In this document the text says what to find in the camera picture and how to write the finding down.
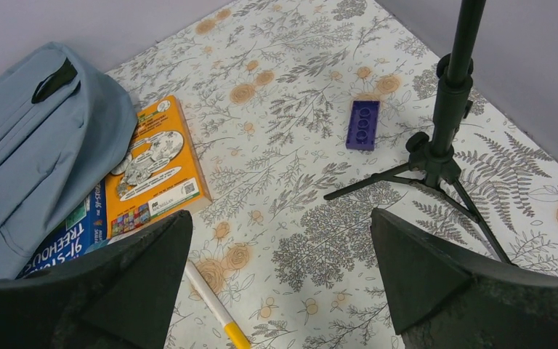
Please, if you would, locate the purple toy brick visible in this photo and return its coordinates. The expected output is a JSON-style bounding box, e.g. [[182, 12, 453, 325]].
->
[[345, 100, 380, 151]]

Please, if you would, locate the orange book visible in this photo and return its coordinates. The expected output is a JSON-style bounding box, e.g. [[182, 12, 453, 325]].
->
[[105, 95, 211, 238]]

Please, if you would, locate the black tripod stand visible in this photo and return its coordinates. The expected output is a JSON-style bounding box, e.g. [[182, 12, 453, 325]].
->
[[324, 0, 511, 264]]

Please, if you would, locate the white yellow marker pen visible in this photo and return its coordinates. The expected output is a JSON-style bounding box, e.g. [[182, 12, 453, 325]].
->
[[185, 260, 251, 349]]

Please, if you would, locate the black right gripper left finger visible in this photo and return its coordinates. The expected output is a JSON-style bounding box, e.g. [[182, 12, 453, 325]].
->
[[0, 210, 193, 348]]

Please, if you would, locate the blue treehouse book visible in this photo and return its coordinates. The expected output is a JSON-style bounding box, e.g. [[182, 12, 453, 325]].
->
[[17, 181, 108, 278]]

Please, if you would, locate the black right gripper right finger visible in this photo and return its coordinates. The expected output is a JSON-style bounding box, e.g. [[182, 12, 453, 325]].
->
[[371, 209, 558, 348]]

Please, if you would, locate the blue student backpack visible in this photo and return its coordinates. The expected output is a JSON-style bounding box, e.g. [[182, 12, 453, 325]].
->
[[0, 42, 137, 279]]

